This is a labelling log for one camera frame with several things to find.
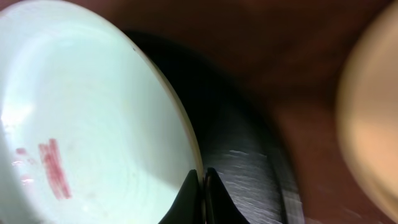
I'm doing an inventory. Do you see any yellow plate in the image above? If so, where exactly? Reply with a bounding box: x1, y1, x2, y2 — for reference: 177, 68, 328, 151
336, 1, 397, 222

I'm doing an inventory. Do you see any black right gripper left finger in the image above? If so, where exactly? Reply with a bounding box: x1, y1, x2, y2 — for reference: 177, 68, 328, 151
159, 169, 202, 224

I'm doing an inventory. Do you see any white plate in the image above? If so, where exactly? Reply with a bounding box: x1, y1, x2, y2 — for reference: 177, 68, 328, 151
1, 1, 203, 223

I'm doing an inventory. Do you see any black round tray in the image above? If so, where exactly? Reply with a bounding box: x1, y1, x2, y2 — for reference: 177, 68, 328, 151
127, 31, 305, 223

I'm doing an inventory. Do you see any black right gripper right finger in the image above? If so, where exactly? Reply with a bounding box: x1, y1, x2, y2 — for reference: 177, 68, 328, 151
205, 167, 249, 224

